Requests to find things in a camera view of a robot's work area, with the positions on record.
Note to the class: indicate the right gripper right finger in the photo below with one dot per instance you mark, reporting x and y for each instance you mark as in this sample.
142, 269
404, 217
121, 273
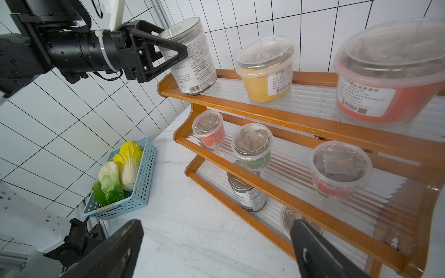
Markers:
318, 258

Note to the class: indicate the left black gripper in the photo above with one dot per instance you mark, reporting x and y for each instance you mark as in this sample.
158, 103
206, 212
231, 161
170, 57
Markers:
144, 55

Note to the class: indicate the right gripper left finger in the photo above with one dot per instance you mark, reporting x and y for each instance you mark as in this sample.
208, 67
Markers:
116, 257

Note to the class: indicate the tall white-lid seed jar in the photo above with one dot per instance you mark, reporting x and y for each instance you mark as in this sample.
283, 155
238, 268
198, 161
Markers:
197, 72

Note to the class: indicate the yellow seed cup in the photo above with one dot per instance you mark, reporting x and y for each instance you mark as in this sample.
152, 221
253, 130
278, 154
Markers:
266, 68

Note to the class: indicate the red seed cup top shelf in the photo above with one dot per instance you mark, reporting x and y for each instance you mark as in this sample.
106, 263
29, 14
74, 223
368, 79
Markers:
388, 73

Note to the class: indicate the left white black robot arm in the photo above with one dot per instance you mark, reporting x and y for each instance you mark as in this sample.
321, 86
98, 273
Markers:
59, 34

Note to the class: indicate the wooden three-tier shelf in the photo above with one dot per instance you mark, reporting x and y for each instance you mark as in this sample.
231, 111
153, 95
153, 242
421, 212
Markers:
396, 221

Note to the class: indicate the green seed cup middle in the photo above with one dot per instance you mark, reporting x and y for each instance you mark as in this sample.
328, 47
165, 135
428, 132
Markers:
252, 144

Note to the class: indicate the light blue plastic basket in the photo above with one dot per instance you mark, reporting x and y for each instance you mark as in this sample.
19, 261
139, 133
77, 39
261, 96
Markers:
133, 200

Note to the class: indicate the pale green cabbage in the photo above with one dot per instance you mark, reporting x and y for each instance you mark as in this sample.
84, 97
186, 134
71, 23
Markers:
110, 184

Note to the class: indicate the yellow green cabbage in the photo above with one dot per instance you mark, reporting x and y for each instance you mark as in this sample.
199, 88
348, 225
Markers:
128, 161

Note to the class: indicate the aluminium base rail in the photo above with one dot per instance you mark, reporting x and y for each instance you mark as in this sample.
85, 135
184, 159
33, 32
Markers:
15, 255

